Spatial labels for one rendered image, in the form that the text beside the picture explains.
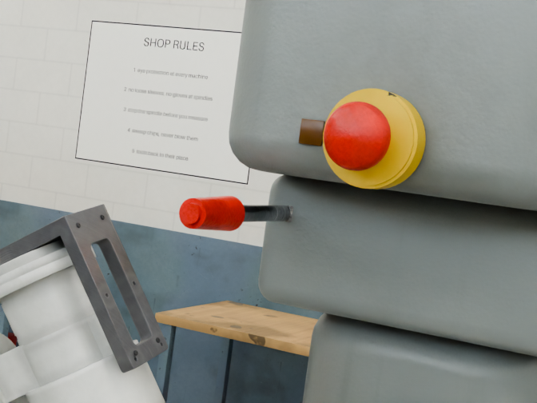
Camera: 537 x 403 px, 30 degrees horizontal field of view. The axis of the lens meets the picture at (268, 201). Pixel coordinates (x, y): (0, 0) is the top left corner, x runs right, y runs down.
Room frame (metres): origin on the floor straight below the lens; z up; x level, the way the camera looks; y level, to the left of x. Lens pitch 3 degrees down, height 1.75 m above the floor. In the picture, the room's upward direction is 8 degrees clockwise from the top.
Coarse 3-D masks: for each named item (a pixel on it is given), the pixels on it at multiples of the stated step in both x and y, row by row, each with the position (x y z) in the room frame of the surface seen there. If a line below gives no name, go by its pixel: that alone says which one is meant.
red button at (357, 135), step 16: (336, 112) 0.58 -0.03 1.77; (352, 112) 0.57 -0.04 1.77; (368, 112) 0.57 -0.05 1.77; (336, 128) 0.58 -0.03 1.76; (352, 128) 0.57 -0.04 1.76; (368, 128) 0.57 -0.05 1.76; (384, 128) 0.57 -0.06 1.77; (336, 144) 0.58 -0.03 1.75; (352, 144) 0.57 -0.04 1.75; (368, 144) 0.57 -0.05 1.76; (384, 144) 0.57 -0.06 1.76; (336, 160) 0.58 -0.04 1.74; (352, 160) 0.57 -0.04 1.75; (368, 160) 0.57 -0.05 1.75
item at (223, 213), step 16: (192, 208) 0.62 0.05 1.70; (208, 208) 0.62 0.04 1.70; (224, 208) 0.64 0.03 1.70; (240, 208) 0.66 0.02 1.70; (256, 208) 0.69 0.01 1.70; (272, 208) 0.72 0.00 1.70; (288, 208) 0.74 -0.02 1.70; (192, 224) 0.62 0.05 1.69; (208, 224) 0.62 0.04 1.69; (224, 224) 0.64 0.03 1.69; (240, 224) 0.66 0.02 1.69
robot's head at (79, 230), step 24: (72, 216) 0.52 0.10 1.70; (96, 216) 0.53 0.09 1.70; (24, 240) 0.52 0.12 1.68; (48, 240) 0.52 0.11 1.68; (72, 240) 0.51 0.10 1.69; (96, 240) 0.52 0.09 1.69; (120, 240) 0.54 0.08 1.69; (0, 264) 0.53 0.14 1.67; (24, 264) 0.52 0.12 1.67; (96, 264) 0.52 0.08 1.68; (120, 264) 0.53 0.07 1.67; (96, 288) 0.51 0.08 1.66; (120, 288) 0.53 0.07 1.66; (96, 312) 0.51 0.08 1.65; (144, 312) 0.53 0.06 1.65; (120, 336) 0.51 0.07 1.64; (144, 336) 0.53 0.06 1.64; (120, 360) 0.51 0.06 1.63; (144, 360) 0.52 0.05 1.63
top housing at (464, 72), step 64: (256, 0) 0.67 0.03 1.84; (320, 0) 0.64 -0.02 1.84; (384, 0) 0.62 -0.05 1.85; (448, 0) 0.60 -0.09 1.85; (512, 0) 0.59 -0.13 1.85; (256, 64) 0.66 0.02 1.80; (320, 64) 0.64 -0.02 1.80; (384, 64) 0.62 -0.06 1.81; (448, 64) 0.60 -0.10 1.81; (512, 64) 0.59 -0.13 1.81; (256, 128) 0.66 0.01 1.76; (448, 128) 0.60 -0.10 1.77; (512, 128) 0.58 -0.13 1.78; (448, 192) 0.61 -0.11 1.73; (512, 192) 0.59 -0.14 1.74
